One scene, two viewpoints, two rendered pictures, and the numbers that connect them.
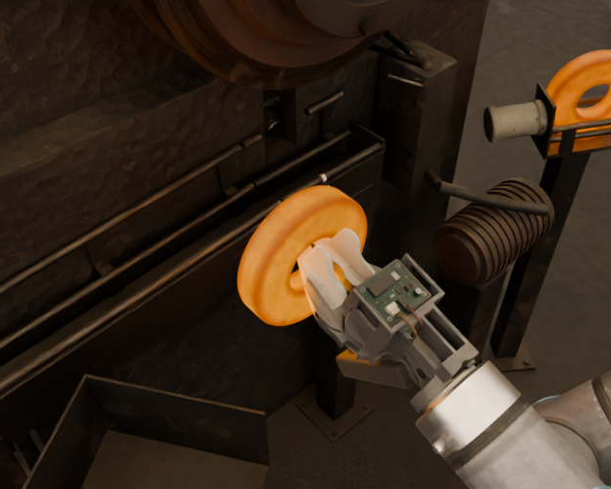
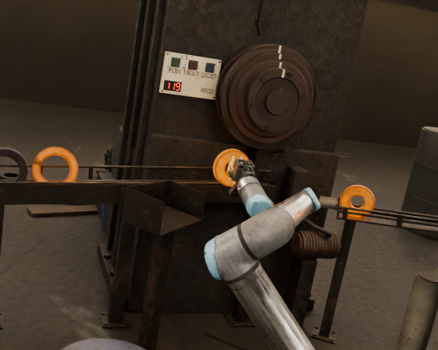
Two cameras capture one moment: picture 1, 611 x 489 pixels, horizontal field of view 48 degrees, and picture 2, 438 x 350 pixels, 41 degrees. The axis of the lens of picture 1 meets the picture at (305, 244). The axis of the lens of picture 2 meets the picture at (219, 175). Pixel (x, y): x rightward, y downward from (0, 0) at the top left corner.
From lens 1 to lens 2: 1.93 m
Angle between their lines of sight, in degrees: 37
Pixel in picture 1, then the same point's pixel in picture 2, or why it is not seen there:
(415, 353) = (242, 173)
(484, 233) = (306, 234)
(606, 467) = not seen: hidden behind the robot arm
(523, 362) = (329, 339)
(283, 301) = (222, 173)
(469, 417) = (246, 180)
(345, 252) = not seen: hidden behind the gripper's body
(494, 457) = (247, 187)
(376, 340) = (236, 169)
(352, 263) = not seen: hidden behind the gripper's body
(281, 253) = (224, 156)
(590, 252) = (392, 330)
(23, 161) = (179, 137)
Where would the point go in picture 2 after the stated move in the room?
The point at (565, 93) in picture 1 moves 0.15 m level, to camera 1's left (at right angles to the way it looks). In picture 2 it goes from (345, 195) to (314, 187)
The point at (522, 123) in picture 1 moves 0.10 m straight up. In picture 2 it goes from (329, 201) to (334, 181)
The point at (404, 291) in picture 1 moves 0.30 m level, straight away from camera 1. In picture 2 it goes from (246, 163) to (282, 157)
